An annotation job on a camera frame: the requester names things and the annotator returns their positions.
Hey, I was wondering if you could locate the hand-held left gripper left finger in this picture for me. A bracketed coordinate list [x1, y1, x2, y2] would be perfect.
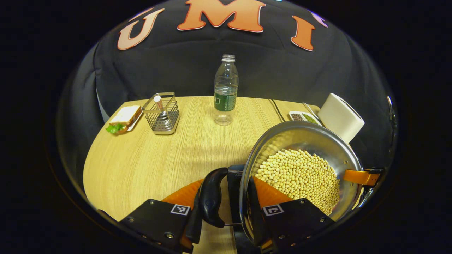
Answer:
[118, 178, 204, 254]

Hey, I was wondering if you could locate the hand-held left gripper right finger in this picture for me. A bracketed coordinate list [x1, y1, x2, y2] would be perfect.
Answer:
[246, 176, 334, 254]

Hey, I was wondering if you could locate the black backdrop cloth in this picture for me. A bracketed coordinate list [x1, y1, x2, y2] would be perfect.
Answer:
[56, 0, 399, 198]

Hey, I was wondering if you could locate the shaker with wooden cap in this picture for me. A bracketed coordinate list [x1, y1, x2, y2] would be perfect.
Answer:
[154, 95, 172, 129]

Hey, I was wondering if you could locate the sandwich with lettuce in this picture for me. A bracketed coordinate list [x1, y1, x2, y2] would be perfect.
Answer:
[106, 105, 142, 134]

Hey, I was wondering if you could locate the small white plate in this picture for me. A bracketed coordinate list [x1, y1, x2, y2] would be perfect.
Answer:
[126, 110, 143, 132]

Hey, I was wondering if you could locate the clear plastic water bottle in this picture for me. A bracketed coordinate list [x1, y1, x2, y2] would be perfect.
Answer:
[213, 54, 239, 126]

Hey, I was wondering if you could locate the wire mesh basket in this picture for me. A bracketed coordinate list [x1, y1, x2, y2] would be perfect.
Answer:
[142, 92, 180, 135]

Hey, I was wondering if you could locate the black power cable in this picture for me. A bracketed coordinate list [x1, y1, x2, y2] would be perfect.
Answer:
[268, 99, 285, 122]

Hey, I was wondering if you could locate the steel pot with black handle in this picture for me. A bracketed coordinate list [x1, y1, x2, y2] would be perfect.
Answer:
[198, 121, 366, 247]

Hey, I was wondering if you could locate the white toaster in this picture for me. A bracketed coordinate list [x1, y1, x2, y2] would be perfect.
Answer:
[318, 93, 365, 143]

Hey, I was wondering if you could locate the pile of soybeans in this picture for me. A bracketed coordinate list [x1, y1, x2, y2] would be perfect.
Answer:
[254, 148, 340, 216]

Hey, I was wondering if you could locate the white divided seasoning dish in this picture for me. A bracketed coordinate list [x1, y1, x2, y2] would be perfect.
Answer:
[289, 111, 322, 126]

